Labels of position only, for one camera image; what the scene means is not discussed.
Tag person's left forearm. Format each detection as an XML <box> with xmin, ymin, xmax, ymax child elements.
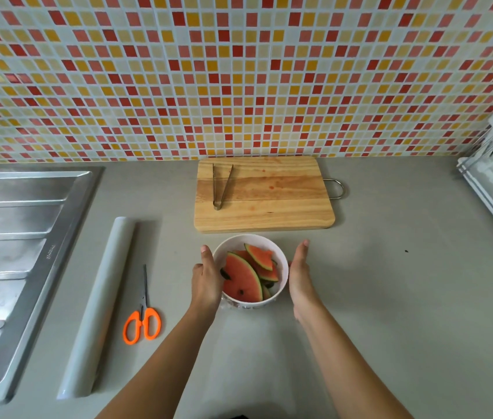
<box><xmin>95</xmin><ymin>306</ymin><xmax>221</xmax><ymax>419</ymax></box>

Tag person's right hand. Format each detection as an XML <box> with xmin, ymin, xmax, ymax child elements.
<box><xmin>288</xmin><ymin>240</ymin><xmax>324</xmax><ymax>324</ymax></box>

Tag orange-handled scissors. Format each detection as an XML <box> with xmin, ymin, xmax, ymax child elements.
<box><xmin>123</xmin><ymin>264</ymin><xmax>162</xmax><ymax>346</ymax></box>

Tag stainless steel sink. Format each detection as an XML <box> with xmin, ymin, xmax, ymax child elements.
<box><xmin>0</xmin><ymin>166</ymin><xmax>104</xmax><ymax>405</ymax></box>

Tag metal tongs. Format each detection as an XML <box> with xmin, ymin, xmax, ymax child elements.
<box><xmin>212</xmin><ymin>163</ymin><xmax>234</xmax><ymax>212</ymax></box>

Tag white bowl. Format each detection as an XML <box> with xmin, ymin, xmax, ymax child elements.
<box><xmin>212</xmin><ymin>234</ymin><xmax>290</xmax><ymax>309</ymax></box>

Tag large watermelon slice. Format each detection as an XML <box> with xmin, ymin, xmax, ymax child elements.
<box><xmin>222</xmin><ymin>252</ymin><xmax>264</xmax><ymax>303</ymax></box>

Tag person's left hand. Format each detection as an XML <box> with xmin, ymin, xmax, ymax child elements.
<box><xmin>191</xmin><ymin>244</ymin><xmax>226</xmax><ymax>319</ymax></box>

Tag white cling film roll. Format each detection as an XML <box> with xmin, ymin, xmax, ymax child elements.
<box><xmin>56</xmin><ymin>216</ymin><xmax>136</xmax><ymax>400</ymax></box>

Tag small watermelon slice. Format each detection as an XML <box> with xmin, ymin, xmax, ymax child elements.
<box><xmin>244</xmin><ymin>243</ymin><xmax>274</xmax><ymax>271</ymax></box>

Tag person's right forearm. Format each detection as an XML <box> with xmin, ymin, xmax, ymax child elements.
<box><xmin>293</xmin><ymin>301</ymin><xmax>414</xmax><ymax>419</ymax></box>

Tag wooden cutting board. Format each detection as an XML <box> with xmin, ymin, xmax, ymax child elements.
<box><xmin>193</xmin><ymin>156</ymin><xmax>346</xmax><ymax>234</ymax></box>

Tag metal wire dish rack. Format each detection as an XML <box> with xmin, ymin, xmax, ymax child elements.
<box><xmin>457</xmin><ymin>112</ymin><xmax>493</xmax><ymax>252</ymax></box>

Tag thin watermelon slice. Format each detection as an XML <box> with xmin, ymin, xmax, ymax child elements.
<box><xmin>232</xmin><ymin>250</ymin><xmax>280</xmax><ymax>283</ymax></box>

